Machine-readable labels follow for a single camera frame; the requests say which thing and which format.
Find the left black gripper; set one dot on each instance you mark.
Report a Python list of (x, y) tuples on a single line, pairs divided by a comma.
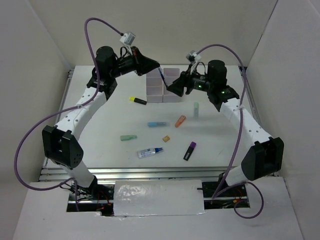
[(142, 65)]

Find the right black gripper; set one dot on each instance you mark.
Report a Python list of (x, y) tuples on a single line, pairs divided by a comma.
[(185, 80)]

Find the blue gel pen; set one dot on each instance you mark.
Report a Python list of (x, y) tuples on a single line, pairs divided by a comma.
[(162, 77)]

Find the light green highlighter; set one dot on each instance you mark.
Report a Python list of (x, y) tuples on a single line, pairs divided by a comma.
[(196, 110)]

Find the yellow black highlighter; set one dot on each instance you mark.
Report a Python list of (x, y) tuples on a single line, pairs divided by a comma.
[(138, 100)]

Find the blue highlighter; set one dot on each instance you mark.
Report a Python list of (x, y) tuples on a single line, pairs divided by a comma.
[(158, 124)]

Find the purple black highlighter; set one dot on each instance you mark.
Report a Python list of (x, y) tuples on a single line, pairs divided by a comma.
[(189, 151)]

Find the clear blue spray bottle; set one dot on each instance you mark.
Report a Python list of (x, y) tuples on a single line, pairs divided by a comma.
[(149, 152)]

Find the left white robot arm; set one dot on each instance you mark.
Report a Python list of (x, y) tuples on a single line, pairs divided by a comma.
[(60, 142)]

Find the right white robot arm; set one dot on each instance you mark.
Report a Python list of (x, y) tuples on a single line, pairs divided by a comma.
[(265, 153)]

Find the left white compartment container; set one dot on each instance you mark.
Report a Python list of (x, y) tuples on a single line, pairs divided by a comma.
[(154, 88)]

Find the small tan eraser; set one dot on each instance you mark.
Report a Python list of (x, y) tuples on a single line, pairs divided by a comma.
[(166, 138)]

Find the green translucent highlighter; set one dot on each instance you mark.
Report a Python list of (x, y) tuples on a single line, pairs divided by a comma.
[(128, 137)]

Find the white front cover board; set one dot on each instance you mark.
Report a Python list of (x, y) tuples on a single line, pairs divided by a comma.
[(158, 198)]

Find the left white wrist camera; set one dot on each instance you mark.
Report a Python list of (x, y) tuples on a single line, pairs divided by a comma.
[(128, 38)]

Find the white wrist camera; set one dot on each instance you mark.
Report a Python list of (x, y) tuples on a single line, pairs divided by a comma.
[(193, 57), (128, 38)]

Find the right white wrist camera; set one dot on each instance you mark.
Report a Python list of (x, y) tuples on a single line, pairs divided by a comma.
[(193, 57)]

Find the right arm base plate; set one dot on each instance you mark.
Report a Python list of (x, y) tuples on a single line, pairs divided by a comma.
[(226, 200)]

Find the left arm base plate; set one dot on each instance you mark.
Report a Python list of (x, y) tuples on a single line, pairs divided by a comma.
[(101, 202)]

